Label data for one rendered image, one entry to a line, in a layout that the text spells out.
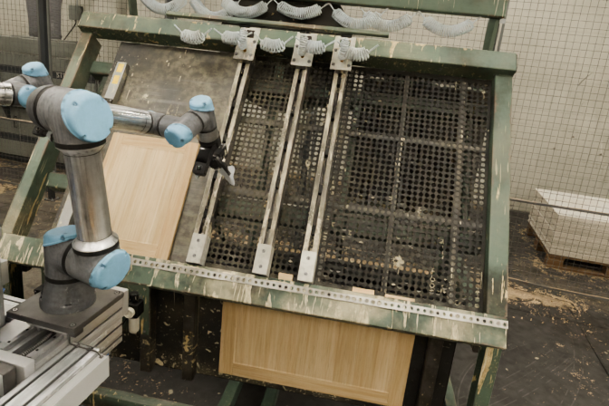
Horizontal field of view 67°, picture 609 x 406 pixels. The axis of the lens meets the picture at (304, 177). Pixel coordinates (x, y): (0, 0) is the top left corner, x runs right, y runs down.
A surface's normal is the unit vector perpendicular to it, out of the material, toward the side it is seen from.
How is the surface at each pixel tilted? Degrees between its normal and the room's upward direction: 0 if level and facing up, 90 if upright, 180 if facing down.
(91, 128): 82
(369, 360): 90
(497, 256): 55
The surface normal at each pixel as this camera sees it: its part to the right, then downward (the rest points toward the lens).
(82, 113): 0.88, 0.08
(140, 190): -0.07, -0.36
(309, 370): -0.16, 0.25
